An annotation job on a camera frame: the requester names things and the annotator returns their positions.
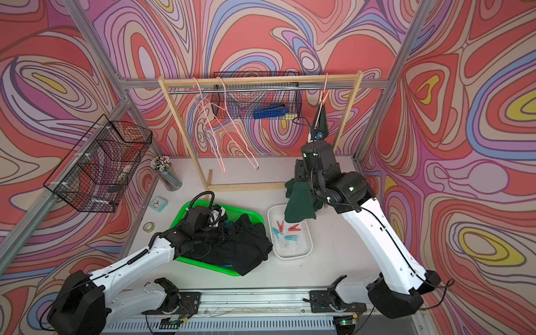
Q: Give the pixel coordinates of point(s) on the clear pencil cup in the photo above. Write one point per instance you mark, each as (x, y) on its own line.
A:
(164, 169)

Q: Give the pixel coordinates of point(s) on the black wire basket back wall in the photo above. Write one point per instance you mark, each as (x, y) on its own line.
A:
(242, 105)

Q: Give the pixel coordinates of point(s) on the wooden clothes rack frame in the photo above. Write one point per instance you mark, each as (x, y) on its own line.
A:
(265, 137)

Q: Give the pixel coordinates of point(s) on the black t-shirt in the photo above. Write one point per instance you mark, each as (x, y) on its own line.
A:
(249, 248)

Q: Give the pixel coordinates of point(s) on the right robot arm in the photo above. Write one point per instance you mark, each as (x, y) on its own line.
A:
(398, 290)

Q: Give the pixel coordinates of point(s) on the dark green t-shirt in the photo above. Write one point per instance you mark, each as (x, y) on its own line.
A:
(302, 203)

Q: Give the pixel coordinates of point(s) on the pink hanger of black shirt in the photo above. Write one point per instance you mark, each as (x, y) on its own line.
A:
(248, 154)

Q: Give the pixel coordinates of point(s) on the black wire basket wall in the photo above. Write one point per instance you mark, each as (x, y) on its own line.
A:
(96, 172)
(242, 105)

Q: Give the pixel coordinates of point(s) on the black wire basket left wall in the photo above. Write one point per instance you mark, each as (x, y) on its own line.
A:
(96, 172)

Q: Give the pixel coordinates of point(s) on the pink hanger of teal shirt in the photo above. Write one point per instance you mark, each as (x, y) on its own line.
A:
(202, 107)

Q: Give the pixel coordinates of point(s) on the red plastic clothespin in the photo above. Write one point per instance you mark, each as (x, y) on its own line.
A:
(294, 229)

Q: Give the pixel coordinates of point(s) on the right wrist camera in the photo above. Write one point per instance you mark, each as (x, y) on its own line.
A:
(316, 132)

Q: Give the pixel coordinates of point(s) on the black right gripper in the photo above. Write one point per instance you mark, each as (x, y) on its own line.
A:
(299, 169)

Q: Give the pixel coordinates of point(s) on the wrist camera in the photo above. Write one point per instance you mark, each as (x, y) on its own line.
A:
(216, 216)
(316, 132)

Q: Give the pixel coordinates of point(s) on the white plastic tray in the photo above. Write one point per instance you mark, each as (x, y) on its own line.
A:
(289, 250)

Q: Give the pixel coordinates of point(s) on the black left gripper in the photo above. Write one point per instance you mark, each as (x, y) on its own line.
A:
(226, 236)

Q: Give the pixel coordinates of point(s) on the metal hanging rod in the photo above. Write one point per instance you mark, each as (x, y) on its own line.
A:
(256, 89)

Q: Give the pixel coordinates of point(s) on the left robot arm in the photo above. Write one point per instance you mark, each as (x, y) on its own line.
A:
(89, 303)

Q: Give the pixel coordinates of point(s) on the pink hanger of green shirt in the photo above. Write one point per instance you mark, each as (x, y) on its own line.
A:
(321, 114)

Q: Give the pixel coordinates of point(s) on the blue item in basket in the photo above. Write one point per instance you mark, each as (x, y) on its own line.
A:
(275, 111)

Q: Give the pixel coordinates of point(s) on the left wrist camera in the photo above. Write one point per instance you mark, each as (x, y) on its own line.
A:
(216, 216)

